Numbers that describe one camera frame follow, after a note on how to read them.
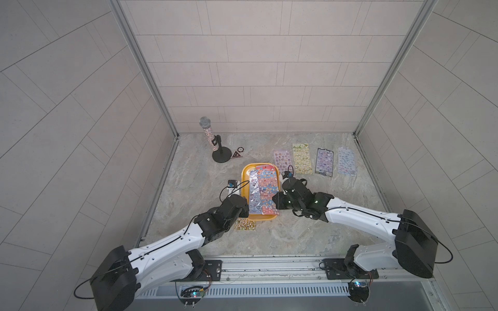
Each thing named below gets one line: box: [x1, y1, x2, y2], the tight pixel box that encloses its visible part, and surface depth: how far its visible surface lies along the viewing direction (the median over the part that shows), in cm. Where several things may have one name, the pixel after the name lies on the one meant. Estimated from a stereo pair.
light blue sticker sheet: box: [337, 147, 357, 177], surface depth 107 cm
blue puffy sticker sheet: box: [249, 169, 262, 215], surface depth 84 cm
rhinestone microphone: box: [199, 116, 218, 152], surface depth 84 cm
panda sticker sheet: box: [234, 217, 257, 231], surface depth 84 cm
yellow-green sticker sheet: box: [292, 143, 313, 175], surface depth 107 cm
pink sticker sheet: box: [273, 150, 292, 176], surface depth 107 cm
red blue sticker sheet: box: [255, 163, 280, 216], surface depth 82 cm
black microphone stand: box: [211, 134, 233, 164], surface depth 107 cm
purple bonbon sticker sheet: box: [314, 147, 334, 177], surface depth 107 cm
